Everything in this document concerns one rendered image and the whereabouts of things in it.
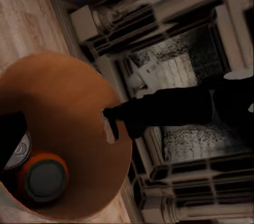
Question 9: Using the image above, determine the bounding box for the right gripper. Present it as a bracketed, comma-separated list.
[103, 88, 182, 138]

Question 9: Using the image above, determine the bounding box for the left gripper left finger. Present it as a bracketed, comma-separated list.
[0, 111, 27, 173]

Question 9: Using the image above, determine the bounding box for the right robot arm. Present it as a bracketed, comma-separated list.
[103, 58, 254, 138]

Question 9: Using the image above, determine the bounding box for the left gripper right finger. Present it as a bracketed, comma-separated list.
[237, 111, 254, 152]

